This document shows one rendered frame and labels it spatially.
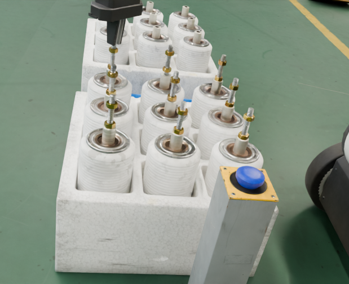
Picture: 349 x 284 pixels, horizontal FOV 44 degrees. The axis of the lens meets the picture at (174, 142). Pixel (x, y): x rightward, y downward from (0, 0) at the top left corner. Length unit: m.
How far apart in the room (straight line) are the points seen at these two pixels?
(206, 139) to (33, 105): 0.65
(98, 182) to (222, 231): 0.24
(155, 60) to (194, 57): 0.11
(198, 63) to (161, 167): 0.56
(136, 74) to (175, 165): 0.52
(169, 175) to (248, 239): 0.19
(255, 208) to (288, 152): 0.76
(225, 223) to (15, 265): 0.44
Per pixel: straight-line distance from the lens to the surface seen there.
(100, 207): 0.75
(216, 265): 0.68
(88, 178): 0.76
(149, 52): 1.23
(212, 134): 0.87
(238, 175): 0.60
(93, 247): 0.82
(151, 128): 0.85
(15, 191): 1.04
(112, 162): 0.73
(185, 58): 1.25
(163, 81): 0.96
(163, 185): 0.77
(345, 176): 1.00
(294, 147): 1.38
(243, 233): 0.64
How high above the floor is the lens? 0.67
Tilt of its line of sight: 32 degrees down
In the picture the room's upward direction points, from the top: 11 degrees clockwise
